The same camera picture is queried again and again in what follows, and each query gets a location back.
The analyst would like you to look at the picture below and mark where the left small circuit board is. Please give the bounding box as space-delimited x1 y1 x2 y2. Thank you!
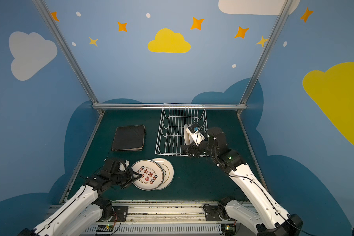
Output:
95 224 114 236

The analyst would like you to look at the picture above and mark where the white round plate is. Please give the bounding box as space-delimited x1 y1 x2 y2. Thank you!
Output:
152 158 175 190
183 124 190 145
185 128 194 145
132 160 164 191

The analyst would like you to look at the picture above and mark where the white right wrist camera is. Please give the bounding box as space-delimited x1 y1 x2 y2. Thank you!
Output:
188 123 205 145

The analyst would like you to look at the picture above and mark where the small circuit board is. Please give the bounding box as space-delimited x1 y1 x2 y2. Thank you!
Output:
220 224 236 236
95 224 114 236

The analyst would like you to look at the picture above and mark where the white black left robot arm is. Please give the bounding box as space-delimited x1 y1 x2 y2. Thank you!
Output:
18 158 142 236

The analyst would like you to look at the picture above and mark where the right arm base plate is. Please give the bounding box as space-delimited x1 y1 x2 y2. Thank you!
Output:
202 204 235 221

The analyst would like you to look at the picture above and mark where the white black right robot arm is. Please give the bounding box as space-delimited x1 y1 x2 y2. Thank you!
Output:
182 124 303 236

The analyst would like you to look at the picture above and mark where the white wire dish rack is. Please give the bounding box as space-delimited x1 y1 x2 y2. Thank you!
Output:
155 108 208 156

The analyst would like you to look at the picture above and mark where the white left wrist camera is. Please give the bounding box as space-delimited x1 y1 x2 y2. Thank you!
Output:
119 160 130 172

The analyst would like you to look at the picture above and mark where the aluminium right corner post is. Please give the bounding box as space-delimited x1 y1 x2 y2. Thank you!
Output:
237 0 294 119

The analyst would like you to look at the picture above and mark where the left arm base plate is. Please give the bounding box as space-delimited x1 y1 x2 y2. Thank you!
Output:
100 206 128 222

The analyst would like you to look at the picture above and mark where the aluminium left corner post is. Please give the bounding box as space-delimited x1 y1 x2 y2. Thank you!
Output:
32 0 99 105

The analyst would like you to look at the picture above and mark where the right small circuit board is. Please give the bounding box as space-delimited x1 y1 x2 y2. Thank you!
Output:
220 224 236 236

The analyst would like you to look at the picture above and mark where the aluminium corner post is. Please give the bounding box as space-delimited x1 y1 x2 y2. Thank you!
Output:
32 0 99 105
237 0 294 119

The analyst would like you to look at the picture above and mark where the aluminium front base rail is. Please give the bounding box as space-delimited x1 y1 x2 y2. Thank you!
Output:
71 201 254 236

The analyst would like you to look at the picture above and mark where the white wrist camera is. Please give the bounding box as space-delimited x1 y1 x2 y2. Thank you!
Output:
188 123 205 145
119 160 130 172

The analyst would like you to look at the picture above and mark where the aluminium back frame rail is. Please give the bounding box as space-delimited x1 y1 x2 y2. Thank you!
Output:
92 103 247 110

